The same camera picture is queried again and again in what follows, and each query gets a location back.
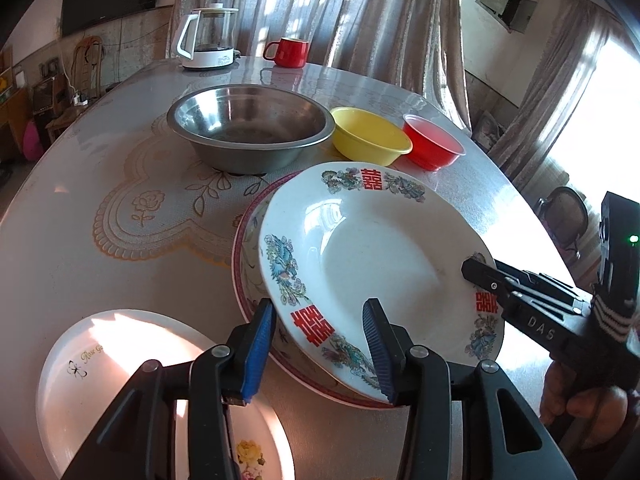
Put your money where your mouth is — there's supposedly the pink-rimmed plate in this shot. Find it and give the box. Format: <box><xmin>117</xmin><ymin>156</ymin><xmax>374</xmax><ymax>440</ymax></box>
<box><xmin>231</xmin><ymin>170</ymin><xmax>401</xmax><ymax>408</ymax></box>

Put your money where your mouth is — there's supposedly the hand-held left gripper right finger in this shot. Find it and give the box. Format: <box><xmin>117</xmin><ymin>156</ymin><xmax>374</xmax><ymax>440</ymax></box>
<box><xmin>361</xmin><ymin>298</ymin><xmax>576</xmax><ymax>480</ymax></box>

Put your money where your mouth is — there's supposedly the gold floral lace table mat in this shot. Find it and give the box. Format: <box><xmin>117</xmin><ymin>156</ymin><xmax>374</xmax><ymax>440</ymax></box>
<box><xmin>92</xmin><ymin>120</ymin><xmax>301</xmax><ymax>267</ymax></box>

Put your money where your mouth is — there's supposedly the pink balloon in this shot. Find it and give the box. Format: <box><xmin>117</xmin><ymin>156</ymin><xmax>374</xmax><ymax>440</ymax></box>
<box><xmin>21</xmin><ymin>120</ymin><xmax>45</xmax><ymax>162</ymax></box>

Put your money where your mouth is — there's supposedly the dark round-backed chair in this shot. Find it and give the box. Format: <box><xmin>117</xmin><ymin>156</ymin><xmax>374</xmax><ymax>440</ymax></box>
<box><xmin>539</xmin><ymin>186</ymin><xmax>601</xmax><ymax>261</ymax></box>

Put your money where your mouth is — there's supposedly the wooden cabinet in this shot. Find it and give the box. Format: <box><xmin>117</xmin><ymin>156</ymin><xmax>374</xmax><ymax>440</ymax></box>
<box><xmin>0</xmin><ymin>45</ymin><xmax>26</xmax><ymax>161</ymax></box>

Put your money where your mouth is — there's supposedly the red mug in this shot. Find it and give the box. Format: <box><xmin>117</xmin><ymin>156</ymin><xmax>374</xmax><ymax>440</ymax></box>
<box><xmin>263</xmin><ymin>37</ymin><xmax>308</xmax><ymax>68</ymax></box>

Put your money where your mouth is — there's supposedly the red plastic bowl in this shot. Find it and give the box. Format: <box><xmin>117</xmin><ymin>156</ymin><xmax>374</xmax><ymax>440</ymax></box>
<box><xmin>402</xmin><ymin>114</ymin><xmax>466</xmax><ymax>172</ymax></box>

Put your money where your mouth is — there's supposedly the white plate with phoenix print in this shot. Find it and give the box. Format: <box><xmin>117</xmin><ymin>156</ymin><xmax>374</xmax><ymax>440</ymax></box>
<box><xmin>258</xmin><ymin>161</ymin><xmax>506</xmax><ymax>405</ymax></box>

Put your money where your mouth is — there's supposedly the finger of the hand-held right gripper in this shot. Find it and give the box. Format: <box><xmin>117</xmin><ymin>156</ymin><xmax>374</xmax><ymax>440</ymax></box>
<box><xmin>461</xmin><ymin>256</ymin><xmax>593</xmax><ymax>317</ymax></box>

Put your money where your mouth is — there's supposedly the yellow plastic bowl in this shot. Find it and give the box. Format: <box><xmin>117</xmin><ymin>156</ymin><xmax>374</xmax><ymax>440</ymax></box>
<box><xmin>330</xmin><ymin>106</ymin><xmax>414</xmax><ymax>167</ymax></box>

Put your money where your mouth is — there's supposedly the wide beige curtain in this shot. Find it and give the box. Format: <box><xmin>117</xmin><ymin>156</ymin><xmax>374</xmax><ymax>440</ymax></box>
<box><xmin>165</xmin><ymin>0</ymin><xmax>473</xmax><ymax>131</ymax></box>

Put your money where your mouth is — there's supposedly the wooden chair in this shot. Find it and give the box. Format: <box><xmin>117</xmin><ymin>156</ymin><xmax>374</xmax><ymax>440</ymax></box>
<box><xmin>47</xmin><ymin>35</ymin><xmax>106</xmax><ymax>136</ymax></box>

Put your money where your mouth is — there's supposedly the stainless steel bowl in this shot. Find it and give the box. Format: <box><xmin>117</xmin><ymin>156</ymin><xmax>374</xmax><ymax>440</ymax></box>
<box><xmin>166</xmin><ymin>85</ymin><xmax>335</xmax><ymax>175</ymax></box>

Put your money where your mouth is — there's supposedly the glass kettle with white base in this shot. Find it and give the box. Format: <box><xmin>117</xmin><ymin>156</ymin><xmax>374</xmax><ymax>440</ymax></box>
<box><xmin>171</xmin><ymin>3</ymin><xmax>241</xmax><ymax>71</ymax></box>

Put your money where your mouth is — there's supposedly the white plate with flower print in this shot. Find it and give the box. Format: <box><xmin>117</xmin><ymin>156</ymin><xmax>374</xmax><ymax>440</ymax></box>
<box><xmin>36</xmin><ymin>309</ymin><xmax>296</xmax><ymax>480</ymax></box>

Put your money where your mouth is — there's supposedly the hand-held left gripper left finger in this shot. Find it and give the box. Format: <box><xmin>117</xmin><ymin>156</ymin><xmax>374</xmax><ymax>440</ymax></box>
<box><xmin>60</xmin><ymin>299</ymin><xmax>278</xmax><ymax>480</ymax></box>

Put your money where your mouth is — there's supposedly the black white-striped strap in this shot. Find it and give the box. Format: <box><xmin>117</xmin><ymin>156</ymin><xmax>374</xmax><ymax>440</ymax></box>
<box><xmin>590</xmin><ymin>290</ymin><xmax>637</xmax><ymax>347</ymax></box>

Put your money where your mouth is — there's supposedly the person's right hand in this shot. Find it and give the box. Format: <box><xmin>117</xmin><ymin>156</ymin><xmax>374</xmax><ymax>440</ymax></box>
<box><xmin>539</xmin><ymin>360</ymin><xmax>632</xmax><ymax>456</ymax></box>

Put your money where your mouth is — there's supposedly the narrow beige curtain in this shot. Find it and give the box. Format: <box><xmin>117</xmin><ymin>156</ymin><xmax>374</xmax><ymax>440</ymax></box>
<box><xmin>487</xmin><ymin>0</ymin><xmax>626</xmax><ymax>201</ymax></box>

